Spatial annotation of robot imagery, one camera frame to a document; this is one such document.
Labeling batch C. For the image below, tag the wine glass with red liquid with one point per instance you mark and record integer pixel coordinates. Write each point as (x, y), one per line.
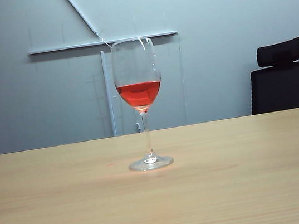
(139, 92)

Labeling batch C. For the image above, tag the black office chair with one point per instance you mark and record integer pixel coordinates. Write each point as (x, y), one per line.
(284, 89)

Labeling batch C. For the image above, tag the white vertical post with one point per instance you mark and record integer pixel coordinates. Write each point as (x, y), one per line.
(108, 95)

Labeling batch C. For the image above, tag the white horizontal wall bar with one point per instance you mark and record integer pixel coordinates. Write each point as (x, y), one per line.
(72, 47)

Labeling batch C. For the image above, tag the white diagonal wall bar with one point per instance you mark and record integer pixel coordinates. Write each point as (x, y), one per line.
(79, 11)

